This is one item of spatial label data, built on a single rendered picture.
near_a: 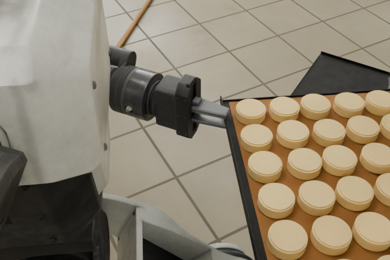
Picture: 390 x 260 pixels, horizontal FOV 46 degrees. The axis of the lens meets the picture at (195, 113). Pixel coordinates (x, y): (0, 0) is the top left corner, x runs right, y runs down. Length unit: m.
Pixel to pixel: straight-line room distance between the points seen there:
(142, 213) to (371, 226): 0.35
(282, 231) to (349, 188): 0.12
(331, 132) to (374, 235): 0.19
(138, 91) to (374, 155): 0.38
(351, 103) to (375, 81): 1.42
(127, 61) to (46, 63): 0.46
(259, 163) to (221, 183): 1.00
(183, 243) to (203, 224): 0.74
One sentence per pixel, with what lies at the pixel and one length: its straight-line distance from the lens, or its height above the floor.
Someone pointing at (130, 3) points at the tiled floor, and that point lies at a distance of 2.75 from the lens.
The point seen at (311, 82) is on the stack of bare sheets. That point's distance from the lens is 2.14.
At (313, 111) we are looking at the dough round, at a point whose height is 0.79.
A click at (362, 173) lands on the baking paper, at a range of 0.73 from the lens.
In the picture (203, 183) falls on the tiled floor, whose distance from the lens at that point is 1.68.
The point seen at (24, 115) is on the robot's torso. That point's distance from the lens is 0.38.
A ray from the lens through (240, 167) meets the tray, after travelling 0.70.
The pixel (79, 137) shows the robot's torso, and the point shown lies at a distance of 0.41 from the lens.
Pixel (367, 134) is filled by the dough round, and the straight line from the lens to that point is 0.77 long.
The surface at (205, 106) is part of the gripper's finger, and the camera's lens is 0.77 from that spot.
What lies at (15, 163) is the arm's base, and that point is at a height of 1.07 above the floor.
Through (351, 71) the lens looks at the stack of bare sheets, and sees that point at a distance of 2.26.
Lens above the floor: 1.29
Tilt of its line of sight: 42 degrees down
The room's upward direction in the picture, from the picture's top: straight up
